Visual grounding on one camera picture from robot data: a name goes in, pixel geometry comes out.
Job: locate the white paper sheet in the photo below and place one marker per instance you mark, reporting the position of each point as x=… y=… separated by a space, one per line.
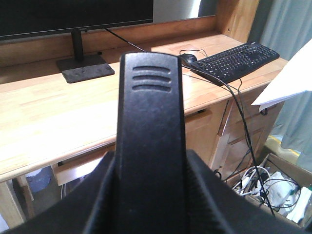
x=294 y=78

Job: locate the cardboard box with cables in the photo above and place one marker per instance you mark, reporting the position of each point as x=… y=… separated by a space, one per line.
x=280 y=186

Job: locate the black computer mouse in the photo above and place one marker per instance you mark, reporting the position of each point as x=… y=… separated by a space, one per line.
x=188 y=58

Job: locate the black computer monitor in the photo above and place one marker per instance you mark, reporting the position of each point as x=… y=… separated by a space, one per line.
x=29 y=18

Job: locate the wooden desk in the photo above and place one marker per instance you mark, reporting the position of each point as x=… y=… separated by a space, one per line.
x=46 y=121

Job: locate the black keyboard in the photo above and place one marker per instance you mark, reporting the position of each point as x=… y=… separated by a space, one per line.
x=234 y=63

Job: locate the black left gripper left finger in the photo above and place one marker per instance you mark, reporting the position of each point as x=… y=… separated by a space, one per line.
x=86 y=210

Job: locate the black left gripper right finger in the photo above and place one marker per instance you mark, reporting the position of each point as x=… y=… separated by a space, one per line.
x=212 y=208

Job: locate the black stapler with orange tab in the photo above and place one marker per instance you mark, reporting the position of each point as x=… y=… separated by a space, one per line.
x=151 y=148

